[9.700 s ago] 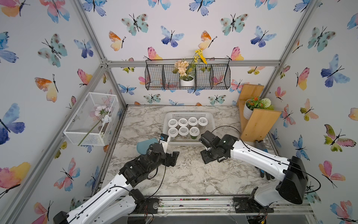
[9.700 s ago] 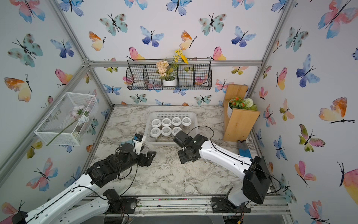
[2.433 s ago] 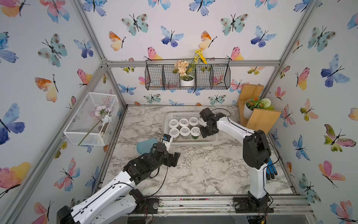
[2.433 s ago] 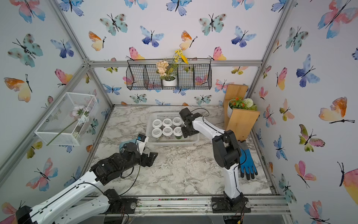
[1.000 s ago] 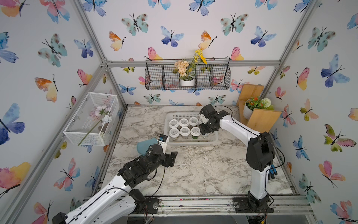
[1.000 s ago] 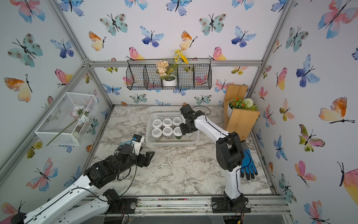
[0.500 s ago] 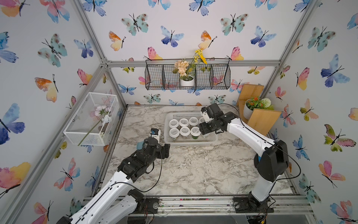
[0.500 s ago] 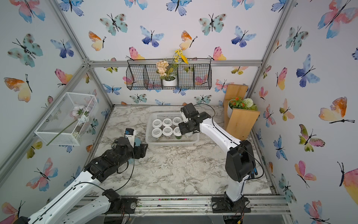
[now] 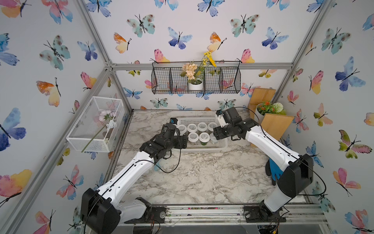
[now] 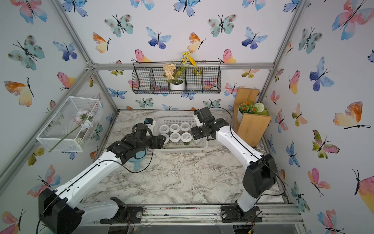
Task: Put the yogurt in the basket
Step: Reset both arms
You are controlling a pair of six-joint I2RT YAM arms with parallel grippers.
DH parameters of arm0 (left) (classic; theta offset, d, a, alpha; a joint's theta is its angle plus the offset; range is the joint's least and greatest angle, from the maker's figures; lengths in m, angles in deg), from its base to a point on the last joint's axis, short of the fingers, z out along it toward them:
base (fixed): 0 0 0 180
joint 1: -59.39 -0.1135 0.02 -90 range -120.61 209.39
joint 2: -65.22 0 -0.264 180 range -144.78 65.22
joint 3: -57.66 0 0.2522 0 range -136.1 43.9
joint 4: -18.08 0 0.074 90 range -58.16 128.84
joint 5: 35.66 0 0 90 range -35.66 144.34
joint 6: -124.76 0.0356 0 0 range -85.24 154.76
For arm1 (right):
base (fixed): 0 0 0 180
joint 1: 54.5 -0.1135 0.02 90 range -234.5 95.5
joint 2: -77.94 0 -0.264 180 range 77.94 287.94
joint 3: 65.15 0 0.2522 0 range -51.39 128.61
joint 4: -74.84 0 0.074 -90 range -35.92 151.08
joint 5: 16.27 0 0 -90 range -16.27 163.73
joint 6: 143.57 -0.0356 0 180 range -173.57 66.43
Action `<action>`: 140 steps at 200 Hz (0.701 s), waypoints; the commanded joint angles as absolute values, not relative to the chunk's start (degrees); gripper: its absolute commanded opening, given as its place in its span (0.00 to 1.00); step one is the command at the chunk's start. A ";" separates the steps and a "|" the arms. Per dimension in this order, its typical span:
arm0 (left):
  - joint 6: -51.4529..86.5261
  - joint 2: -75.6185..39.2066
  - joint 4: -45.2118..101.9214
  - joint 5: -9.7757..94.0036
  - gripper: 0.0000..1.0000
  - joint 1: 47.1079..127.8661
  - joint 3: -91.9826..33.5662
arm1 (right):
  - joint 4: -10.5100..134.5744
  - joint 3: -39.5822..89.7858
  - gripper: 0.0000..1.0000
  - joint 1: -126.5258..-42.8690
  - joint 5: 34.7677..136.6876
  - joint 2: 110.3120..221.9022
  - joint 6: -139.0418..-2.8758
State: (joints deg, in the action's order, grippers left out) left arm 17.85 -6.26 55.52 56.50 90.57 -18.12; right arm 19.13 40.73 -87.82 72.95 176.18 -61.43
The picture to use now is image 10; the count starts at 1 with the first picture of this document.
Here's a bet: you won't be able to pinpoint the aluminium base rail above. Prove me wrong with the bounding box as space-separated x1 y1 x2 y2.
55 203 306 227

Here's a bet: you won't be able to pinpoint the white wire mesh box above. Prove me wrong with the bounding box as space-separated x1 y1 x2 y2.
36 96 103 153

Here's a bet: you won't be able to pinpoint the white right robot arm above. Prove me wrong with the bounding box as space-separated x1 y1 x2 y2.
191 107 277 213

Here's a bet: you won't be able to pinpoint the wooden corner shelf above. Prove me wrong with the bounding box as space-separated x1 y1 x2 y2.
233 88 271 147

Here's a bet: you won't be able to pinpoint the white plastic perforated basket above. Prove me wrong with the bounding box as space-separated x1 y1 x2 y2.
153 117 208 153

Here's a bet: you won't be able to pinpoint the black wire wall basket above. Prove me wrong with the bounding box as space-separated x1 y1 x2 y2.
129 60 222 95

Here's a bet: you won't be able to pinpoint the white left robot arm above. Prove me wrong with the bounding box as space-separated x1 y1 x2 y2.
38 123 166 234

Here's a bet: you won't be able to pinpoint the white pot beige flowers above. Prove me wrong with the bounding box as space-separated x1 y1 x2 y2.
163 51 197 91

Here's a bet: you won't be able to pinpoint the yogurt cup without cap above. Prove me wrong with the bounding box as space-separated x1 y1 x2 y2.
193 138 203 145

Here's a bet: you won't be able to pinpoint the pink artificial flower stem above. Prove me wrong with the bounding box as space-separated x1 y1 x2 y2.
48 110 95 153

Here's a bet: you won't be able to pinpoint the white pot green plant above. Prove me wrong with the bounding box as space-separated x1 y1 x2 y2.
237 101 269 123

